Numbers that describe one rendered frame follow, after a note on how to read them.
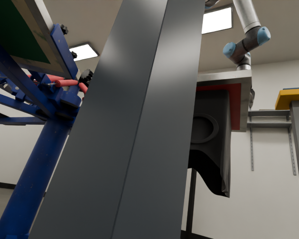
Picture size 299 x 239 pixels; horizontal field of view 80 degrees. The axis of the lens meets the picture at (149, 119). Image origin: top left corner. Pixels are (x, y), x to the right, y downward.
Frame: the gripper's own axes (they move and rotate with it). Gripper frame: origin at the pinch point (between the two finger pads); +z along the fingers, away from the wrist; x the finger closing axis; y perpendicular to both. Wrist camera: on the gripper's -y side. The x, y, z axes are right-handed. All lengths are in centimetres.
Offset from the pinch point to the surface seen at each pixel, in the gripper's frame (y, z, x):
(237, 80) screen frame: 27.6, 2.8, -3.4
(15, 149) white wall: -145, 14, -471
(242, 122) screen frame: -13.8, 2.8, -0.8
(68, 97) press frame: 7, -11, -136
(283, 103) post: 11.7, 5.6, 14.6
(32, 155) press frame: 10, 42, -142
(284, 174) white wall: -200, -8, 53
